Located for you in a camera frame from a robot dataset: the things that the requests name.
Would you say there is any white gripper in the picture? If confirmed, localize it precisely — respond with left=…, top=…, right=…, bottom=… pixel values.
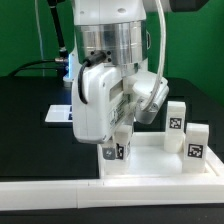
left=72, top=64, right=136, bottom=160

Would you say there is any white square table top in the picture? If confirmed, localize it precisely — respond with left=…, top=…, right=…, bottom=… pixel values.
left=97, top=131, right=224, bottom=179

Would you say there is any white L-shaped obstacle fence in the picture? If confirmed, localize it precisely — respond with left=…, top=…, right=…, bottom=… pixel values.
left=0, top=159, right=224, bottom=212

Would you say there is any white marker base plate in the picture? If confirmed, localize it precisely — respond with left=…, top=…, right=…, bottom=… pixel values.
left=45, top=105, right=72, bottom=123

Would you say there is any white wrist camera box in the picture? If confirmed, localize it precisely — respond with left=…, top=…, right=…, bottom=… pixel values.
left=132, top=70, right=169, bottom=124

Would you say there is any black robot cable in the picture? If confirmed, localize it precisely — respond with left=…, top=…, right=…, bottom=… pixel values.
left=7, top=0, right=70, bottom=78

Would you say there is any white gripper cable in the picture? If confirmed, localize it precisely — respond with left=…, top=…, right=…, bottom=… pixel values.
left=140, top=0, right=168, bottom=112

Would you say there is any thin white hanging cable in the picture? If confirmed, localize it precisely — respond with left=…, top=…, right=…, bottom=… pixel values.
left=33, top=0, right=46, bottom=78

